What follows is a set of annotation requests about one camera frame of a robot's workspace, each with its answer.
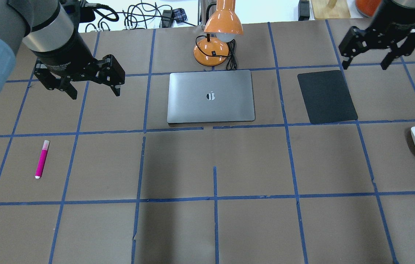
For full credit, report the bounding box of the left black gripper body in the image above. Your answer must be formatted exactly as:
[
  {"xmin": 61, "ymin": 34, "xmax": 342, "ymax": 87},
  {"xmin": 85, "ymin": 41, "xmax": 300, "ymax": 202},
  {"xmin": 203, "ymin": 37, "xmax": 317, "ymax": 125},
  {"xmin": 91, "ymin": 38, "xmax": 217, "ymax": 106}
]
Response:
[{"xmin": 34, "ymin": 33, "xmax": 125, "ymax": 84}]

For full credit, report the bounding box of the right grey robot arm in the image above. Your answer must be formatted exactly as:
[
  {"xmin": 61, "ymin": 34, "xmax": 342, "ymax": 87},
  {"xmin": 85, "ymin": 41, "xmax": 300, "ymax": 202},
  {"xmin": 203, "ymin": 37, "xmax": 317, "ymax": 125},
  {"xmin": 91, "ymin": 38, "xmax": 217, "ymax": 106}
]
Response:
[{"xmin": 338, "ymin": 0, "xmax": 415, "ymax": 70}]

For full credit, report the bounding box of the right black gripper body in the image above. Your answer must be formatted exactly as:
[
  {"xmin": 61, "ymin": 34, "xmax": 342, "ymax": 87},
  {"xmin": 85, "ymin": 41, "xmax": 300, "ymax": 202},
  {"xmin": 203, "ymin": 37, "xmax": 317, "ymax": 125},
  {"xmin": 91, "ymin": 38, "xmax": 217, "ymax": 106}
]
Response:
[{"xmin": 338, "ymin": 13, "xmax": 415, "ymax": 55}]

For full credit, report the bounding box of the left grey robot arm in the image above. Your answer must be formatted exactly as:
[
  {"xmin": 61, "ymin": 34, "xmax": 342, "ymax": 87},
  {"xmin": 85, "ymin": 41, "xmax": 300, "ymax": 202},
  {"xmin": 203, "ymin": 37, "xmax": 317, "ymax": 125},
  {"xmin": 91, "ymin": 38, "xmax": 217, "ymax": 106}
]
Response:
[{"xmin": 0, "ymin": 0, "xmax": 125, "ymax": 100}]

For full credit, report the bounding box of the black lamp power cable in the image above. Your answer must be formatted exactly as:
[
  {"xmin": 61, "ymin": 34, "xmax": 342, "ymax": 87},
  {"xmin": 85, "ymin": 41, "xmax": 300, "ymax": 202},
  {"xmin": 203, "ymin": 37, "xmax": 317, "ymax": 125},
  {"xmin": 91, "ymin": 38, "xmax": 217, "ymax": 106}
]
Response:
[{"xmin": 195, "ymin": 34, "xmax": 238, "ymax": 71}]

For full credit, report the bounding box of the grey closed laptop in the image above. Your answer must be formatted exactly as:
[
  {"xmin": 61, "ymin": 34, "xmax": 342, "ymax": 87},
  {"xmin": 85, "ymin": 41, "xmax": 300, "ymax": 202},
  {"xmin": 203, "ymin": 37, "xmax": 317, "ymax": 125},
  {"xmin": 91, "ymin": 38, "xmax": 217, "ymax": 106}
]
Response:
[{"xmin": 166, "ymin": 70, "xmax": 256, "ymax": 124}]

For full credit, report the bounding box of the pink marker pen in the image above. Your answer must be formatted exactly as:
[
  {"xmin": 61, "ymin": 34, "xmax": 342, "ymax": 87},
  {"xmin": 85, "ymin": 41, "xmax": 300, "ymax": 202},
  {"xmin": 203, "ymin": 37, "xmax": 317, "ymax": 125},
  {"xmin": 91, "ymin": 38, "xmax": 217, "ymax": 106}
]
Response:
[{"xmin": 34, "ymin": 140, "xmax": 50, "ymax": 179}]

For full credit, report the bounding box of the wooden stand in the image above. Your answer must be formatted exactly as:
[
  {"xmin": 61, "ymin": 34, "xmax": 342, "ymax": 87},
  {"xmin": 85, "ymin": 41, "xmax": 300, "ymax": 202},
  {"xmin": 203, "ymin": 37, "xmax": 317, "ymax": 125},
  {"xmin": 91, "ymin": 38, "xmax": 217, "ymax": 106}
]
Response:
[{"xmin": 310, "ymin": 0, "xmax": 350, "ymax": 20}]

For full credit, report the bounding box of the black power adapter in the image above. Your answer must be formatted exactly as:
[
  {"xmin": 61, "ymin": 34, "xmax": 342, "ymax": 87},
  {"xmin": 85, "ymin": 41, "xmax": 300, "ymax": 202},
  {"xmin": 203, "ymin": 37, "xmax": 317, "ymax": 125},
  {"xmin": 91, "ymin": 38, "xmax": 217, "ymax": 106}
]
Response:
[{"xmin": 297, "ymin": 0, "xmax": 310, "ymax": 21}]

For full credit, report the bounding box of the orange desk lamp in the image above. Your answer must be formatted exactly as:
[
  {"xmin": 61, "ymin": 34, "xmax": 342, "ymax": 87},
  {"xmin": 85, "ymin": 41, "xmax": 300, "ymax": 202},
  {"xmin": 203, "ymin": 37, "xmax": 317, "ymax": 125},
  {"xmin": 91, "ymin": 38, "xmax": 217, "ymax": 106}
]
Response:
[{"xmin": 194, "ymin": 0, "xmax": 244, "ymax": 70}]

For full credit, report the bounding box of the black mousepad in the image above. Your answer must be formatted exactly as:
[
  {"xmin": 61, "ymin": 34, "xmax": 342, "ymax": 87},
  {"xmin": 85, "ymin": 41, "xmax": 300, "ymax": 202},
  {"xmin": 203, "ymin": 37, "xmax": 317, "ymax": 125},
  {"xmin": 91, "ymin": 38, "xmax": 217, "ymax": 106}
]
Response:
[{"xmin": 297, "ymin": 70, "xmax": 358, "ymax": 125}]

